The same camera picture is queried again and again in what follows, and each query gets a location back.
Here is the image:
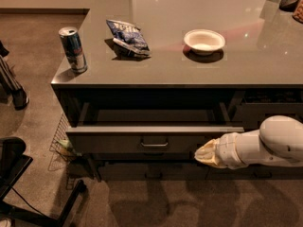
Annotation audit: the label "grey top drawer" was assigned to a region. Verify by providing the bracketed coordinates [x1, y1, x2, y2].
[67, 104, 243, 154]

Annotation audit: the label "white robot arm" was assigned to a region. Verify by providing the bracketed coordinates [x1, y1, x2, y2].
[194, 115, 303, 169]

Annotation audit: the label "right side lower drawers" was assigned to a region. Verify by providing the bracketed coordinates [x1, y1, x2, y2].
[211, 103, 303, 179]

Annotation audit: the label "dark cabinet counter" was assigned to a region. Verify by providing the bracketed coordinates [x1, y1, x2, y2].
[51, 0, 303, 180]

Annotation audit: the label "white paper bowl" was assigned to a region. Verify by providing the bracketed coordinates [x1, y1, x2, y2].
[184, 29, 225, 55]

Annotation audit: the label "blue chip bag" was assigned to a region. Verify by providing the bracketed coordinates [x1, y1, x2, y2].
[106, 20, 151, 58]

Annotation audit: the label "blue energy drink can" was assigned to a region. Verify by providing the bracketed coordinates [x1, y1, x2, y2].
[59, 26, 87, 73]

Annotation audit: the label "metal drawer handle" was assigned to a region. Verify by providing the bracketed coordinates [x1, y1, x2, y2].
[140, 139, 169, 149]

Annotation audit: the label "wire mesh basket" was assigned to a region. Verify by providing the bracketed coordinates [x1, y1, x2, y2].
[48, 114, 77, 171]

